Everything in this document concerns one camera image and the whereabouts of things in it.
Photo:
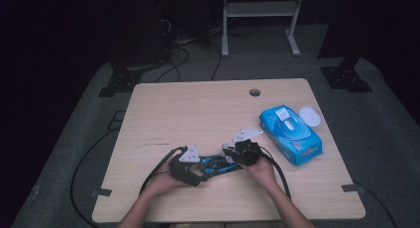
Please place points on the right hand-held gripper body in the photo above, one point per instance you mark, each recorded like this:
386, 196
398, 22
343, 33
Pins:
247, 153

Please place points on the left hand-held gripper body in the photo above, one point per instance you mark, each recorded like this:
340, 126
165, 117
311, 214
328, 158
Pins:
183, 173

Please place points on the blue toy car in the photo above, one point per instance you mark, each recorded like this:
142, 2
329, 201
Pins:
218, 165

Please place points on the blue wet wipe pack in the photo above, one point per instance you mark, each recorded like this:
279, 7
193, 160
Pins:
297, 142

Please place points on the person's left hand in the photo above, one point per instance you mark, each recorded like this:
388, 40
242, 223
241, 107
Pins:
161, 185

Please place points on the person's right hand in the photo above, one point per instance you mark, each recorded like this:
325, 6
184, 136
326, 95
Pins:
264, 173

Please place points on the black tape strip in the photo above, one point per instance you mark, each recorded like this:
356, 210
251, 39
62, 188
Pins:
352, 188
100, 192

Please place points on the black stand base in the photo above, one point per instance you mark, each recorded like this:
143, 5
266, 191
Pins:
343, 77
122, 82

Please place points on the black equipment case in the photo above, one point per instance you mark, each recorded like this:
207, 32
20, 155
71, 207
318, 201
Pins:
142, 29

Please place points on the white metal stand frame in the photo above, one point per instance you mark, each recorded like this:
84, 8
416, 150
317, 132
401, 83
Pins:
261, 9

